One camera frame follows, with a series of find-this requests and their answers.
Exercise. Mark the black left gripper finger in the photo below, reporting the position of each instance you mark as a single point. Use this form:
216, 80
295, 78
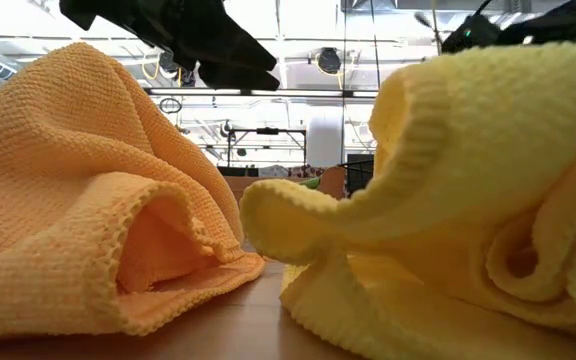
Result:
238, 77
233, 45

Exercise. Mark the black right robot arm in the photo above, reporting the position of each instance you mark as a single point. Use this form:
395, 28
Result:
558, 22

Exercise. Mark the black metal frame stand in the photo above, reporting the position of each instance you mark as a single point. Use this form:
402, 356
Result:
268, 131

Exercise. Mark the yellow microfiber towel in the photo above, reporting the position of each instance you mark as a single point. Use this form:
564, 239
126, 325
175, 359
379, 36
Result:
468, 150

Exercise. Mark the green microfiber towel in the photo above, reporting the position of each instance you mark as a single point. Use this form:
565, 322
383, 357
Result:
312, 183

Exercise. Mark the white round pillar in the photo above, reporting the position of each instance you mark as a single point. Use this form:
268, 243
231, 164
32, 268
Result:
325, 135

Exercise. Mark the long ceiling light bar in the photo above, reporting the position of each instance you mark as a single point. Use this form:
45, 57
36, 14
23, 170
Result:
318, 93

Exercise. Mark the large orange microfiber towel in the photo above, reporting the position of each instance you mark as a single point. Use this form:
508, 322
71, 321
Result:
68, 175

